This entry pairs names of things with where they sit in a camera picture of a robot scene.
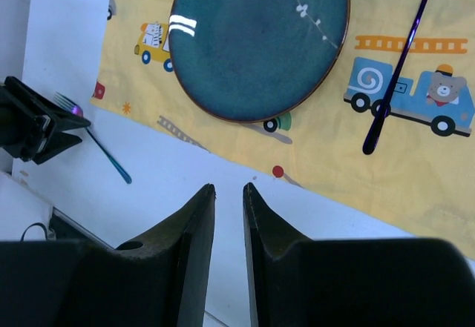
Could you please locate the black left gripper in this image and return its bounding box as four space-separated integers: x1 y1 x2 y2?
1 76 91 165

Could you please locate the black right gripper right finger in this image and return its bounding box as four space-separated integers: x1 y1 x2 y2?
243 182 335 327

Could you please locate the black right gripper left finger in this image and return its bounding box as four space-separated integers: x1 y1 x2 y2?
73 184 215 326

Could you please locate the yellow car-print cloth placemat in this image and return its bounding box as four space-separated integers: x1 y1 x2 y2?
92 0 474 257

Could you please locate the teal ceramic plate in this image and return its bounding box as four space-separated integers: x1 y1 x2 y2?
169 0 350 122

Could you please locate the purple metallic spoon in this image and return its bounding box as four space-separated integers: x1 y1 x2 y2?
362 0 428 155

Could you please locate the iridescent purple fork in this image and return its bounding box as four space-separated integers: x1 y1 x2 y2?
53 92 132 185

